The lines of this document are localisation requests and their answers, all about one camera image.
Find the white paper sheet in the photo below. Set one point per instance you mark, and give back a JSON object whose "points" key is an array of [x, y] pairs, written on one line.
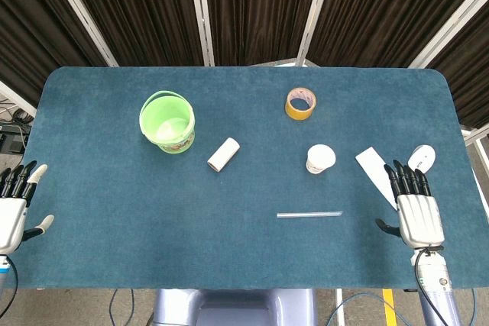
{"points": [[376, 173]]}

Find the white cardboard tube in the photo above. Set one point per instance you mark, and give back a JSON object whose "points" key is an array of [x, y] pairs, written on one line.
{"points": [[223, 154]]}

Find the blue table mat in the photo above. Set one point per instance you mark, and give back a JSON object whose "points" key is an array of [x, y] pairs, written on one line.
{"points": [[237, 188]]}

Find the lavender robot base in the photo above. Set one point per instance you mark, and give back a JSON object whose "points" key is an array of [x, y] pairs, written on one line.
{"points": [[237, 308]]}

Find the green plastic bucket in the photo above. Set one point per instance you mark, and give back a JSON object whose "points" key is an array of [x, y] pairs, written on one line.
{"points": [[168, 121]]}

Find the small white paper cup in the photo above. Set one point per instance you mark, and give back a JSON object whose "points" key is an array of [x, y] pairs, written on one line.
{"points": [[320, 158]]}

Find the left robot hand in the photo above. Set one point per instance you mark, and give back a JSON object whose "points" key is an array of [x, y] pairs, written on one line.
{"points": [[9, 211]]}

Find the black floor equipment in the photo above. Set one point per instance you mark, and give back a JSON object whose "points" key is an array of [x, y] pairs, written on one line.
{"points": [[13, 131]]}

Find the white oval device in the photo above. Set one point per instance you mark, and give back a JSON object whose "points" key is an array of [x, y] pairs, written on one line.
{"points": [[421, 158]]}

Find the brown curtain partition panels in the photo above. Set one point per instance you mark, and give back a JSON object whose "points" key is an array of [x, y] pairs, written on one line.
{"points": [[248, 9]]}

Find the clear plastic straw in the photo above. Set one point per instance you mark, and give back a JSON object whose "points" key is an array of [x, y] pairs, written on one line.
{"points": [[309, 214]]}

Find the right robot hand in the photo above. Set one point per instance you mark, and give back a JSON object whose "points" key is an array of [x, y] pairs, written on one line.
{"points": [[418, 215]]}

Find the yellow tape roll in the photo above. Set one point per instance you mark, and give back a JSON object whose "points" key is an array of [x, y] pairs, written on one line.
{"points": [[300, 104]]}

